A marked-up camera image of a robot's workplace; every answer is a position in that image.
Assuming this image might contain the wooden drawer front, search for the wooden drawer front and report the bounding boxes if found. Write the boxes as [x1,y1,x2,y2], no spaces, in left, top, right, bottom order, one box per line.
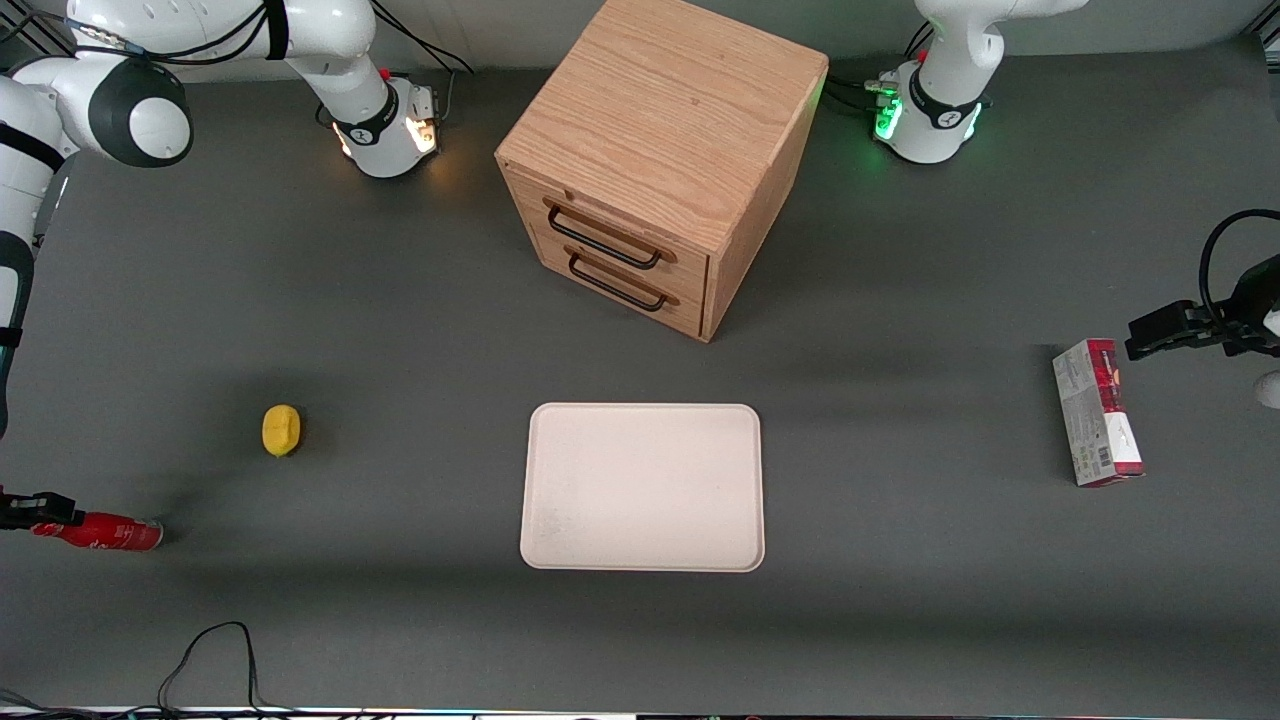
[532,228,709,339]
[505,168,712,301]

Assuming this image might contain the white rectangular plastic tray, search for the white rectangular plastic tray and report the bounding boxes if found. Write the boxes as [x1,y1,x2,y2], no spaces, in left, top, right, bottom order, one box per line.
[519,402,767,574]

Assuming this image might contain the black right arm base cable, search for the black right arm base cable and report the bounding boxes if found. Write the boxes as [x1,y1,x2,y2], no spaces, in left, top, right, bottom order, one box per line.
[368,0,477,113]

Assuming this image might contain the black cable on table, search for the black cable on table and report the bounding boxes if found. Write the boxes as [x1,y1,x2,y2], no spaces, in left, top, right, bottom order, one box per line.
[0,621,301,720]

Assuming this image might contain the black cable along right arm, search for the black cable along right arm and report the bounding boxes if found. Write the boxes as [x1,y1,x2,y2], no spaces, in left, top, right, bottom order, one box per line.
[0,8,293,67]

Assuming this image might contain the aluminium frame rail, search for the aluminium frame rail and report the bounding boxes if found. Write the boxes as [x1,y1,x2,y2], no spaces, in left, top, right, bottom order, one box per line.
[0,8,63,56]

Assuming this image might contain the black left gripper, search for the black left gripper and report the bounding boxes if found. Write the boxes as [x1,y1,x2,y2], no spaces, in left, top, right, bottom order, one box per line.
[1126,254,1280,362]

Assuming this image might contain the black metal drawer handle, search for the black metal drawer handle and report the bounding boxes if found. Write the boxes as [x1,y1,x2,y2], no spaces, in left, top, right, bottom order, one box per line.
[544,198,678,272]
[566,249,681,314]

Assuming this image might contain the black left gripper cable loop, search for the black left gripper cable loop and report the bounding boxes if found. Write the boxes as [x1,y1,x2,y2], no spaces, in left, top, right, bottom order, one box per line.
[1198,209,1280,323]

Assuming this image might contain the black left arm base cables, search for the black left arm base cables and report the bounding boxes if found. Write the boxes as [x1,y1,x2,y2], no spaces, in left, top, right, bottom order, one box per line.
[824,74,898,117]

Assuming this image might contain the red coke bottle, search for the red coke bottle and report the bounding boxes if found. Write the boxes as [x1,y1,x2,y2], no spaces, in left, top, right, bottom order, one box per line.
[33,511,165,554]

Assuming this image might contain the yellow lemon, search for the yellow lemon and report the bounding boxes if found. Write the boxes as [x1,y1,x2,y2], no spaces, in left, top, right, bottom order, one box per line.
[262,404,303,459]

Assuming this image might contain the grey and red carton box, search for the grey and red carton box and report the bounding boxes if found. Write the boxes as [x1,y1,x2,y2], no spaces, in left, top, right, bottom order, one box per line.
[1051,338,1147,489]

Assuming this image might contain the wooden two-drawer cabinet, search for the wooden two-drawer cabinet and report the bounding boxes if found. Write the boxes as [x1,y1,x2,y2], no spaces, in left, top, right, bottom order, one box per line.
[494,0,831,345]

